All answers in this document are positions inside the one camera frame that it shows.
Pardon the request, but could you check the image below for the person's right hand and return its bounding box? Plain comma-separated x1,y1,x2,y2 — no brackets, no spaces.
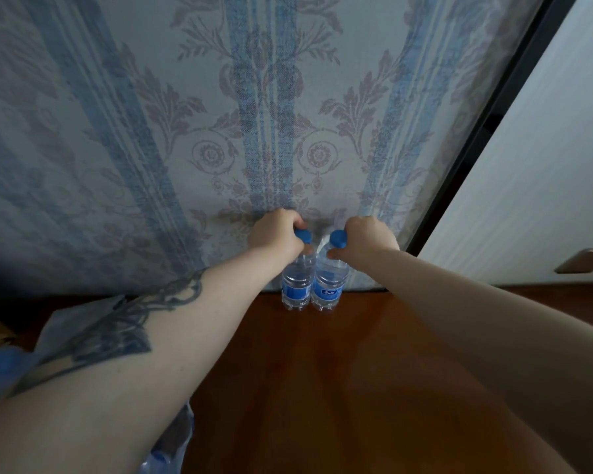
325,215,400,262

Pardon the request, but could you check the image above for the person's left hand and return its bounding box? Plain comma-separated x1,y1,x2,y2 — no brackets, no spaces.
247,208,308,257

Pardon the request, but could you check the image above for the clear water bottle blue cap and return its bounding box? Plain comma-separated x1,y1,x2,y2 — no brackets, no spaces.
311,230,351,312
281,229,317,312

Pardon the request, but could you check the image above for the person's left forearm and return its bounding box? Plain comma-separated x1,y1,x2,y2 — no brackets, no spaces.
0,245,297,474

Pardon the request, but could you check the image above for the person's right forearm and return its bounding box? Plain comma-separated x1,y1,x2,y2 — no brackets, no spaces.
361,248,593,474

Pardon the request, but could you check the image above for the white door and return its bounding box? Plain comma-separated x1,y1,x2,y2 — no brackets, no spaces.
417,0,593,287

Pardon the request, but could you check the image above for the clear plastic bag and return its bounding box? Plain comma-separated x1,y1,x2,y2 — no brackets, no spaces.
0,295,195,474

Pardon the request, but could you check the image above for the black door frame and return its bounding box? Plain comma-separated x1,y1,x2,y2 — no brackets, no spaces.
405,0,580,256

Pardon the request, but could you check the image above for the brass door handle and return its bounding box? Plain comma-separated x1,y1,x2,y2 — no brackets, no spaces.
554,248,593,275

